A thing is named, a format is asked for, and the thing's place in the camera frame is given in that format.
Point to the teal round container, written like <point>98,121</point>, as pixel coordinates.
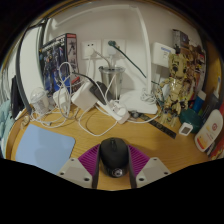
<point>193,116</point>

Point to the white desk lamp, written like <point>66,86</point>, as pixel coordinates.
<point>138,101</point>

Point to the dark grey metal desk frame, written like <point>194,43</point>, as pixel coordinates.
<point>19,66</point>

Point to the white wall-mounted box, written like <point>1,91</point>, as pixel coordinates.
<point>161,55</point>

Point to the light blue mouse pad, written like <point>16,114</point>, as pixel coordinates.
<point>43,148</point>

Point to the white cube charger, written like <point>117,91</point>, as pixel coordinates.
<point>61,98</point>

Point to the robot model kit box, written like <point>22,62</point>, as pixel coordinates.
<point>55,63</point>

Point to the blue tube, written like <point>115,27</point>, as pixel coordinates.
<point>199,101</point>

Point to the black ruler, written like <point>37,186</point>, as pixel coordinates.
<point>161,128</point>

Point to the small white square clock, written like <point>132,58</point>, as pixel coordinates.
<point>185,129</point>

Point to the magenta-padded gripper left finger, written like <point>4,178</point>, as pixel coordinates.
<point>75,171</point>

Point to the black computer mouse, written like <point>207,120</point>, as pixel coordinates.
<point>114,156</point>

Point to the white wall socket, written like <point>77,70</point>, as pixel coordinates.
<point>90,50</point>
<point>118,50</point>

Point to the white power strip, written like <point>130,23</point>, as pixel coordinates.
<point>115,111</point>

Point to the colourful printed box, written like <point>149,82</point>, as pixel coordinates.
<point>195,53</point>

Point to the tan brick-built tree figure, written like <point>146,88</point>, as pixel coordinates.
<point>175,83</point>

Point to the small clear plastic bag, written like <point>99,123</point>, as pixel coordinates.
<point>25,123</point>

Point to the teal cloth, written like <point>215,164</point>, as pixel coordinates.
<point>5,130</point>

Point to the black bag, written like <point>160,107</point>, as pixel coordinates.
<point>16,98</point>

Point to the metal tumbler cup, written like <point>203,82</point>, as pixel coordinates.
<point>116,80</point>

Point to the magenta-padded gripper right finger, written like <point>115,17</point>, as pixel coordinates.
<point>151,170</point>

